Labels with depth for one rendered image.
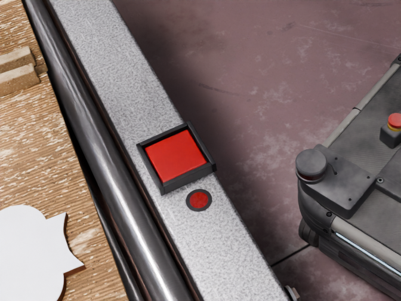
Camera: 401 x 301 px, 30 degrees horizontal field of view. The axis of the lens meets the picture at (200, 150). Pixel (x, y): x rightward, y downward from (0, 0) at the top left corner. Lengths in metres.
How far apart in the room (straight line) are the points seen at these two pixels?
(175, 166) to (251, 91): 1.29
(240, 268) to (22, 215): 0.26
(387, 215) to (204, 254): 0.86
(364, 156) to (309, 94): 0.47
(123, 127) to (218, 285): 0.26
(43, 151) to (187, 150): 0.18
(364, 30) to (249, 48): 0.35
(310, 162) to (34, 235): 0.88
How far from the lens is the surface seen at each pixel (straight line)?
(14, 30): 1.12
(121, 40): 1.08
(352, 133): 1.79
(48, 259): 0.86
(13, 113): 1.01
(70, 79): 1.05
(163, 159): 0.92
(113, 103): 1.01
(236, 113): 2.13
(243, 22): 2.37
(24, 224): 0.89
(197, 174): 0.90
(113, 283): 0.84
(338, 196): 1.64
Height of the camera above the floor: 1.67
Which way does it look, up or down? 54 degrees down
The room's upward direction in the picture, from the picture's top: 11 degrees counter-clockwise
